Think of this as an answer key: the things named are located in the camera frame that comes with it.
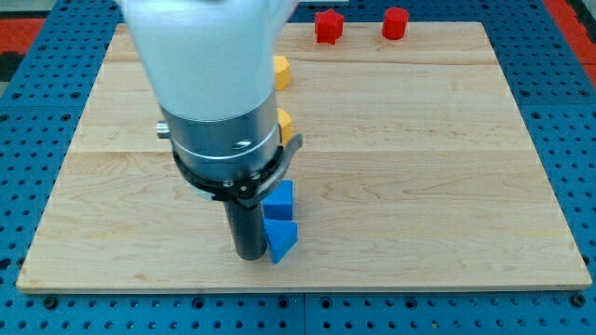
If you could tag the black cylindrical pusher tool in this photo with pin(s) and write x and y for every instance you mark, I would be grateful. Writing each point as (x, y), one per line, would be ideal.
(247, 229)

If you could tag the blue cube block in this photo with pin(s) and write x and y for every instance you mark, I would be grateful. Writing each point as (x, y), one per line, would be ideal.
(279, 205)

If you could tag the yellow block behind arm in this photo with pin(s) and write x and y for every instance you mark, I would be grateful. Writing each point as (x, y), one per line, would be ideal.
(285, 126)

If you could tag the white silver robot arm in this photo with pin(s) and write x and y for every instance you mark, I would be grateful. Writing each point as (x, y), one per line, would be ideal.
(211, 66)

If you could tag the blue triangle block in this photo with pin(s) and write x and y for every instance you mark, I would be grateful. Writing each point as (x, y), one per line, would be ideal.
(281, 237)

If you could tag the yellow hexagon block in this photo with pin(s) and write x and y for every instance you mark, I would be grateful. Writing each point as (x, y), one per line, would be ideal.
(282, 69)

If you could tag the light wooden board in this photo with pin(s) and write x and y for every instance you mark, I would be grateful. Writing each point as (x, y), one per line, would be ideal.
(417, 174)

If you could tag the red star block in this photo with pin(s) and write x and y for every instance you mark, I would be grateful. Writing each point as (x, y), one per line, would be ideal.
(328, 26)

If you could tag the red cylinder block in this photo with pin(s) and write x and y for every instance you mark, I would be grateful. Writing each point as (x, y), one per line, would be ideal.
(395, 23)

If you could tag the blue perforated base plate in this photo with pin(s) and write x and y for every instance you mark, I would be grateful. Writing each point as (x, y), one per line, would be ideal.
(45, 98)

